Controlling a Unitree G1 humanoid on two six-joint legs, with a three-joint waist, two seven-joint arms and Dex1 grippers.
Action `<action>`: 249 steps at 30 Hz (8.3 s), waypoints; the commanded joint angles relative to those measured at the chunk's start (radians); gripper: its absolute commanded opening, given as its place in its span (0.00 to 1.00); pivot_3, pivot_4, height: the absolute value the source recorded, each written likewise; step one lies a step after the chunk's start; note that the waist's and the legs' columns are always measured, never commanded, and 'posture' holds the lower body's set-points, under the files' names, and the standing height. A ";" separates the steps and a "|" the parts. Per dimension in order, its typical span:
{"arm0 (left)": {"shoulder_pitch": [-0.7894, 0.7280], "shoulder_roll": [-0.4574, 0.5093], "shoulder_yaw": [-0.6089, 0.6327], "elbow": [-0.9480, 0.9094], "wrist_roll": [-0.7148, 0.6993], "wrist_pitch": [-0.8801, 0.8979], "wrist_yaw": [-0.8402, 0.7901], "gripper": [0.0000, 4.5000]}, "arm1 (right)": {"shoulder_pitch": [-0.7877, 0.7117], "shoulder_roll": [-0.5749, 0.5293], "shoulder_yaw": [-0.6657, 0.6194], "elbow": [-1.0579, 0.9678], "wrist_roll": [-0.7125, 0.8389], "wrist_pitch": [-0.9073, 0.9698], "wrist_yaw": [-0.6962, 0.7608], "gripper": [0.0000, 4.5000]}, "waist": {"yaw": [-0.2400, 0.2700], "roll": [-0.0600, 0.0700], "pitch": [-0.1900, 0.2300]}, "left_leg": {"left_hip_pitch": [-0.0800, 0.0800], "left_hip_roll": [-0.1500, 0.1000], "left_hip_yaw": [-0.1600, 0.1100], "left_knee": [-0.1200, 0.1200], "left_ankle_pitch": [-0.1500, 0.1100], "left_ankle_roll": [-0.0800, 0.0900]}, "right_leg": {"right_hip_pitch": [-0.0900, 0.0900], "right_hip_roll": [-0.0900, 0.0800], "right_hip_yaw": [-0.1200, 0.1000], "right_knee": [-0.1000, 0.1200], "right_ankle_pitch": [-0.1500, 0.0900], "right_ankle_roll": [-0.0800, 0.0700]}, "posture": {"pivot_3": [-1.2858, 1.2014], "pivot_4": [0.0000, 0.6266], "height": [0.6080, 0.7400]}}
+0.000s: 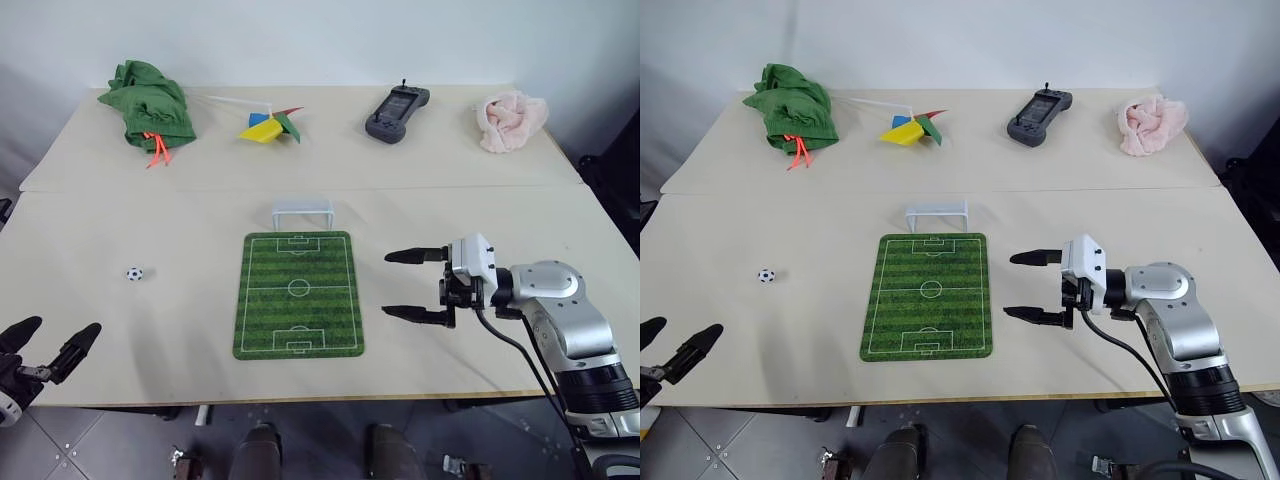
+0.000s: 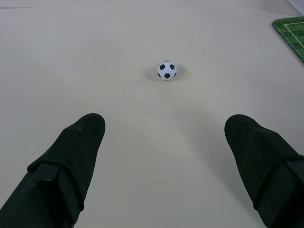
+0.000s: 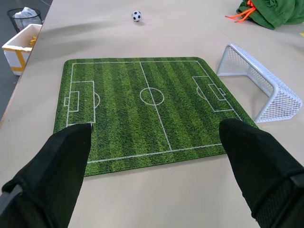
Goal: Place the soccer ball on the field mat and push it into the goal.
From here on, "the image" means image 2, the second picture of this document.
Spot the green soccer field mat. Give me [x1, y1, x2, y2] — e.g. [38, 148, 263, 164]
[272, 16, 304, 64]

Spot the small black-white soccer ball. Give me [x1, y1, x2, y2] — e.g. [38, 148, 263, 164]
[157, 60, 177, 81]

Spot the grey metal rail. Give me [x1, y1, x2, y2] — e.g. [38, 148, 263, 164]
[287, 0, 304, 13]

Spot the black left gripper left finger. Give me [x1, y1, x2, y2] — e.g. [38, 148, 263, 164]
[0, 113, 106, 228]

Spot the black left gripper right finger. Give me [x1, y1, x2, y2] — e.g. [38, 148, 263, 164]
[224, 114, 304, 228]

